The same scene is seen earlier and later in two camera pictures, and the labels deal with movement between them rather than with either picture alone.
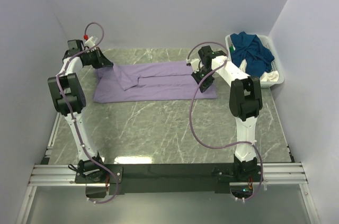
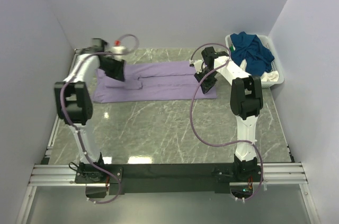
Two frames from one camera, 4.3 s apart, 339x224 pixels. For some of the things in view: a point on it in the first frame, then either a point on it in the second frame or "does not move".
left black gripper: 98,58 → 114,70
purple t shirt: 153,81 does not move
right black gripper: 202,78 does not move
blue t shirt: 247,46 does not move
